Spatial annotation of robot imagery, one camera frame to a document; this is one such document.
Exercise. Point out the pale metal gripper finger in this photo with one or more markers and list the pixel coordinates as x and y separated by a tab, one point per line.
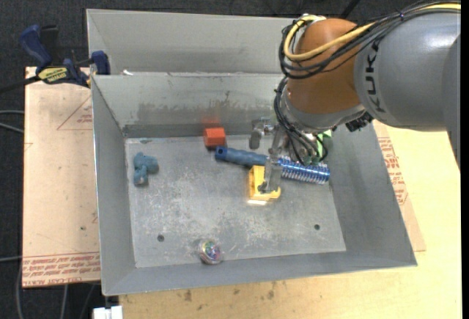
277	174
268	174

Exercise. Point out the yellow block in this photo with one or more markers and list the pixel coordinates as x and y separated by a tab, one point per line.
255	185

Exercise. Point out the grey metal bin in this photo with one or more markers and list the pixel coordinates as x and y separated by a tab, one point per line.
220	211

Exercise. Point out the red-orange cube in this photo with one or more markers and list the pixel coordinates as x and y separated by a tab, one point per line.
214	137

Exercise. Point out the shiny multicolour ball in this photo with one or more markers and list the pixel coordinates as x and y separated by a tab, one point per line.
210	251

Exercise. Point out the teal toy animal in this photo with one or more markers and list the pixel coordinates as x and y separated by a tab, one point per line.
143	166

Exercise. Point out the brown cardboard board red print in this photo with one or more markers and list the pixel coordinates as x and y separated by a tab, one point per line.
58	178

